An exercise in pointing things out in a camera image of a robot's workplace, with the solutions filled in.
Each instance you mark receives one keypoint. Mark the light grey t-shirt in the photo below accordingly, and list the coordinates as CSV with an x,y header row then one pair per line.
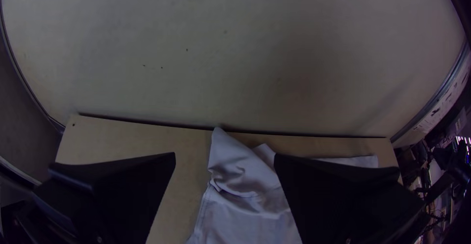
x,y
239,192

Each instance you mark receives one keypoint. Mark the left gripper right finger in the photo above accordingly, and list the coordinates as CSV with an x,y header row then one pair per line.
x,y
342,207

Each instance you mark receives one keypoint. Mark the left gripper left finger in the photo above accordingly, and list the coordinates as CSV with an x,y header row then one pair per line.
x,y
121,196

